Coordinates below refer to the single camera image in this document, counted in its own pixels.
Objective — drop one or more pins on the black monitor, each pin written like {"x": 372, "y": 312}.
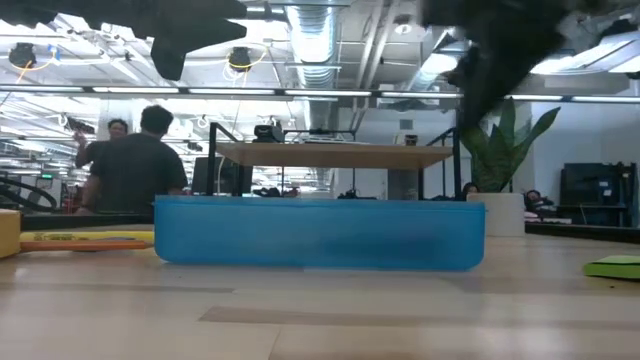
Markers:
{"x": 227, "y": 175}

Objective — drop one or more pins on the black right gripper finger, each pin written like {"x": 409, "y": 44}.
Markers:
{"x": 490, "y": 80}

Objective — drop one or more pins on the green sticky note pad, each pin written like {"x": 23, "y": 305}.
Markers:
{"x": 615, "y": 267}

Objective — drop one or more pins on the black aluminium table frame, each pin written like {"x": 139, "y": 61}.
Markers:
{"x": 585, "y": 232}
{"x": 85, "y": 221}

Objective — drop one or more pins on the black overhead light bar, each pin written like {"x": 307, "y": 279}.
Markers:
{"x": 320, "y": 93}

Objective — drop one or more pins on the snake plant in white pot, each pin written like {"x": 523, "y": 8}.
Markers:
{"x": 497, "y": 215}

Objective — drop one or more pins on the wooden shelf riser black frame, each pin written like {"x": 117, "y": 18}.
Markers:
{"x": 330, "y": 156}

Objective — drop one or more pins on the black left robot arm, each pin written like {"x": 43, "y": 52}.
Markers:
{"x": 40, "y": 7}

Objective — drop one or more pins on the orange pencil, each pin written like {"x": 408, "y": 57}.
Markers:
{"x": 85, "y": 246}

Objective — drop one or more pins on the white desk calculator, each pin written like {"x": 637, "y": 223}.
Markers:
{"x": 327, "y": 142}

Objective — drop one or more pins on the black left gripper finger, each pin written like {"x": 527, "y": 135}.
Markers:
{"x": 170, "y": 55}

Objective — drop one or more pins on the yellow wooden block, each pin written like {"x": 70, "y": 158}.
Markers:
{"x": 9, "y": 232}

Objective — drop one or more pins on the black cabinet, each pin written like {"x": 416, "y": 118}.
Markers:
{"x": 597, "y": 192}

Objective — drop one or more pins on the black ceiling device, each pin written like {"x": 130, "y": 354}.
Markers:
{"x": 22, "y": 54}
{"x": 240, "y": 57}

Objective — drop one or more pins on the person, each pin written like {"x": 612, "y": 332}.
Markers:
{"x": 116, "y": 129}
{"x": 135, "y": 170}
{"x": 534, "y": 200}
{"x": 470, "y": 190}

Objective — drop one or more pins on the yellow highlighter pen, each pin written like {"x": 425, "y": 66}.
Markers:
{"x": 85, "y": 236}

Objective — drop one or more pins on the silver ventilation duct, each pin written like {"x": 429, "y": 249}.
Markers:
{"x": 314, "y": 40}

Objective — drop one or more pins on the blue plastic pencil case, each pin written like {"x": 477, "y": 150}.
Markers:
{"x": 320, "y": 232}

